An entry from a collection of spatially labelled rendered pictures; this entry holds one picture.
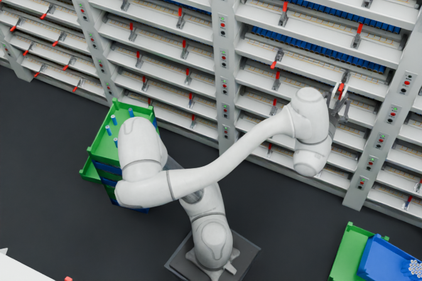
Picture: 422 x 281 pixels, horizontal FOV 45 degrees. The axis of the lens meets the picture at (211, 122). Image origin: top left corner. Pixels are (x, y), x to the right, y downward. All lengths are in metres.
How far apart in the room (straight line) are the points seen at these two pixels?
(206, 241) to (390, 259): 0.96
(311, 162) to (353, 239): 1.14
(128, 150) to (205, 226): 0.58
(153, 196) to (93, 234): 1.14
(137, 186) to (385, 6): 0.96
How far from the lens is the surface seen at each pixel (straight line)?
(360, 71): 1.98
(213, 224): 2.11
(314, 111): 1.51
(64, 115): 3.15
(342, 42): 1.85
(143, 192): 1.62
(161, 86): 2.65
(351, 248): 2.67
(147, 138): 1.69
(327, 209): 2.73
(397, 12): 1.71
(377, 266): 2.58
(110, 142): 2.38
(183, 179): 1.62
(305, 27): 1.87
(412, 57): 1.80
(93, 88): 2.98
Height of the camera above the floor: 2.45
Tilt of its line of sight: 56 degrees down
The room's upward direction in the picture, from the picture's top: 4 degrees counter-clockwise
